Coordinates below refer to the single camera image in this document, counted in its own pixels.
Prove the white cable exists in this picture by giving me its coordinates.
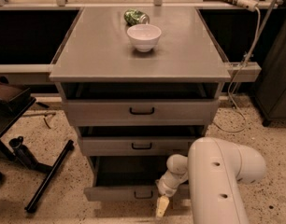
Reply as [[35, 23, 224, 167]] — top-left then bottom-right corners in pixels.
[[211, 7, 263, 133]]

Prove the grey drawer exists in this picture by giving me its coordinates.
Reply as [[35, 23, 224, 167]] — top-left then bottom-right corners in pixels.
[[83, 156, 193, 203], [63, 99, 220, 126], [78, 136, 196, 156]]

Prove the grey drawer cabinet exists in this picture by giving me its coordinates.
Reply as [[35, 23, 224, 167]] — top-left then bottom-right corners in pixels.
[[49, 6, 232, 180]]

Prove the black stand base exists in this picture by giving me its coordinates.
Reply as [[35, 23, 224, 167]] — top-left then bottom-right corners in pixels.
[[0, 136, 74, 214]]

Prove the grey top drawer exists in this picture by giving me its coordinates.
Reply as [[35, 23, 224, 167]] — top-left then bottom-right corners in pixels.
[[63, 99, 220, 126]]

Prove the dark cabinet at right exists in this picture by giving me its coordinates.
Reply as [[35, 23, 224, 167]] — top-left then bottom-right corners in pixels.
[[254, 19, 286, 126]]

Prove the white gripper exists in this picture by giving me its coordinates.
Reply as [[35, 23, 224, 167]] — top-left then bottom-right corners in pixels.
[[155, 171, 188, 217]]

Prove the grey bottom drawer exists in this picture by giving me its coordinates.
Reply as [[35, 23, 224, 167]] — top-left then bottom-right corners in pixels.
[[83, 156, 193, 203]]

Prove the grey middle drawer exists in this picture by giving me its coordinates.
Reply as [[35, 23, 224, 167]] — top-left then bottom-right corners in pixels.
[[78, 136, 196, 156]]

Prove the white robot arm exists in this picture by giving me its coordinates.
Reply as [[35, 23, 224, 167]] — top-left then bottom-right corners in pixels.
[[156, 137, 266, 224]]

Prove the grey rail frame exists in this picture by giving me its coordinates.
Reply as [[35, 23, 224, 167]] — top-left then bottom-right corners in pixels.
[[0, 2, 279, 84]]

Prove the white ceramic bowl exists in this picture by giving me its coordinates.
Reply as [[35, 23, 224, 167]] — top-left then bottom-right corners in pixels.
[[127, 24, 162, 52]]

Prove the dark tray on stand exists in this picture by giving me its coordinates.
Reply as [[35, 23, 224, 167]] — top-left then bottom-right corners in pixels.
[[0, 80, 36, 137]]

